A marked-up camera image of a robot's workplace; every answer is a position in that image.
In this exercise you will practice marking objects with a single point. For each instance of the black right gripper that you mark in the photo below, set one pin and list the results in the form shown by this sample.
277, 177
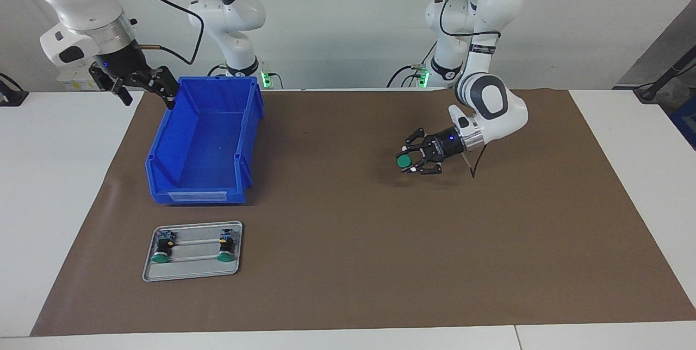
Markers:
119, 64

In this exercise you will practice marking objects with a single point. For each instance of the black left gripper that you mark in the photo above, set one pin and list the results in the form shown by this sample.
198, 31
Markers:
447, 144

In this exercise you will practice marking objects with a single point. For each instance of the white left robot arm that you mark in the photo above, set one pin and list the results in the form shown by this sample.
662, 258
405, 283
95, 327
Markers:
489, 13

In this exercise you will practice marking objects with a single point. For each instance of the brown table mat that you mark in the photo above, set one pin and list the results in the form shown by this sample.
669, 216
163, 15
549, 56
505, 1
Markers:
380, 257

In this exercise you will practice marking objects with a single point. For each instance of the silver metal tray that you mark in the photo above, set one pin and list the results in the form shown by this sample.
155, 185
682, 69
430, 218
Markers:
193, 271

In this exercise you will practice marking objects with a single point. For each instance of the blue crate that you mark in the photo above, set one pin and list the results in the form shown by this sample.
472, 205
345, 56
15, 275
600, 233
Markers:
686, 122

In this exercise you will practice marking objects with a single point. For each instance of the blue plastic storage bin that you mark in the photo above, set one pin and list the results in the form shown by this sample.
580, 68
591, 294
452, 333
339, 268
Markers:
206, 138

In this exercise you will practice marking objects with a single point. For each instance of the white cardboard box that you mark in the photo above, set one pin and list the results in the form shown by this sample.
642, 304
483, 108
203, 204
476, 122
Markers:
70, 83

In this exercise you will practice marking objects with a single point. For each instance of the black clamp mount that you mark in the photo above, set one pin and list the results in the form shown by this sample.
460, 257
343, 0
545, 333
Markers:
11, 97

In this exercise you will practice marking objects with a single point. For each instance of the black stand pole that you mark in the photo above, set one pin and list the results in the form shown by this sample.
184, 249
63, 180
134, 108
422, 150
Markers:
671, 73

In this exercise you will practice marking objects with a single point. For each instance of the green push button switch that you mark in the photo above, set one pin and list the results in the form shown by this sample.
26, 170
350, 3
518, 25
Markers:
162, 249
403, 161
225, 247

